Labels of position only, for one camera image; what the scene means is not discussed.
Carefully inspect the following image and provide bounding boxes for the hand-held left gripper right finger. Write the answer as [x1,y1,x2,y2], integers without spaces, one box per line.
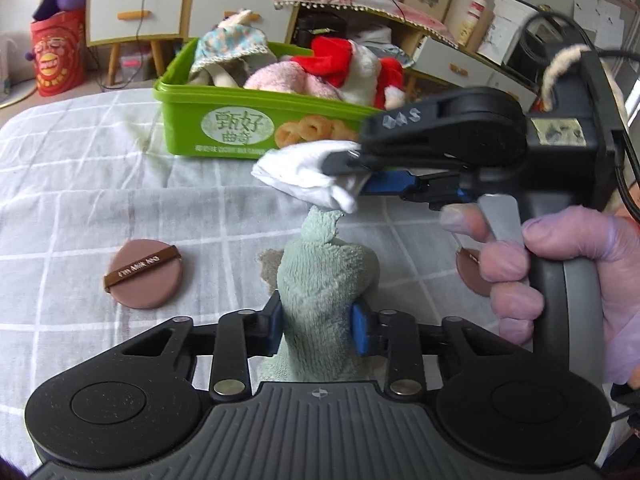
[350,299,523,397]

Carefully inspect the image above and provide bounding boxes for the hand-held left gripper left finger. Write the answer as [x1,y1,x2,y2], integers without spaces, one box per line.
[117,291,285,403]

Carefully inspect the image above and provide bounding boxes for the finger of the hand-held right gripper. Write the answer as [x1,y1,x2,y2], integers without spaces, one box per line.
[322,102,462,177]
[359,171,473,207]

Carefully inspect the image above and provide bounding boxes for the green terry towel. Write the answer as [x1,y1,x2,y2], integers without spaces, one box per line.
[257,205,386,383]

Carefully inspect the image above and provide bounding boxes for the white cloth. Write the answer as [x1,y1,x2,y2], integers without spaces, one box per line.
[251,140,373,215]

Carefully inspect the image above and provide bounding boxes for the red white santa plush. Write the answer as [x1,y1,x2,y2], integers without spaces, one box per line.
[290,36,406,111]

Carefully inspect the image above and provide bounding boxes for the pink plush toy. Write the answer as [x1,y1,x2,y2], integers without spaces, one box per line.
[244,58,346,103]

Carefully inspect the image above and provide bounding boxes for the doll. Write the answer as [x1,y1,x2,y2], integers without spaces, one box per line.
[189,8,268,88]

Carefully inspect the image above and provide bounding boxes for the green plastic box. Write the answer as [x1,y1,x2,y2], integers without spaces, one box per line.
[152,37,416,161]

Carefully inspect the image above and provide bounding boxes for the person's right hand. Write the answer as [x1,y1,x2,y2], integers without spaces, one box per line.
[439,205,640,391]

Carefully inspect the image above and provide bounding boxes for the white cabinet drawer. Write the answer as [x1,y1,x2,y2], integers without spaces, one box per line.
[189,0,299,43]
[412,35,496,86]
[90,0,187,45]
[487,71,538,111]

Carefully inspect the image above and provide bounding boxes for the folded clothes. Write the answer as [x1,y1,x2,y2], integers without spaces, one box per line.
[350,25,416,68]

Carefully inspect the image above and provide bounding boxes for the brown powder puff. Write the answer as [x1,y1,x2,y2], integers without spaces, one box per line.
[102,239,183,309]
[456,247,493,297]

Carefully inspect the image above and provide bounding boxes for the black case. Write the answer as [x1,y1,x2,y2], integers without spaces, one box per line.
[292,12,348,51]

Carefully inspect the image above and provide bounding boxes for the red white tube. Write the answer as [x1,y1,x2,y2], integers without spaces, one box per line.
[457,0,501,46]

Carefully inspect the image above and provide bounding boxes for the grey checkered blanket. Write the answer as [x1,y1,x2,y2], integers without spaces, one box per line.
[0,87,616,480]

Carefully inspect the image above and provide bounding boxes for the wooden cabinet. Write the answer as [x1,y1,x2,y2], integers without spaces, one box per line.
[85,0,541,126]

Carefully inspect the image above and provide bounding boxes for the red printed storage bucket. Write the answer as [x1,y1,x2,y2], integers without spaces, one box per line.
[30,9,87,98]

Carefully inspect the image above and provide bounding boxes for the beige fuzzy cord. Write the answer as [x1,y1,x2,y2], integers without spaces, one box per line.
[540,45,598,111]

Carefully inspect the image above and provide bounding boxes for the black power cable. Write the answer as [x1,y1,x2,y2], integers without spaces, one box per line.
[98,0,152,92]

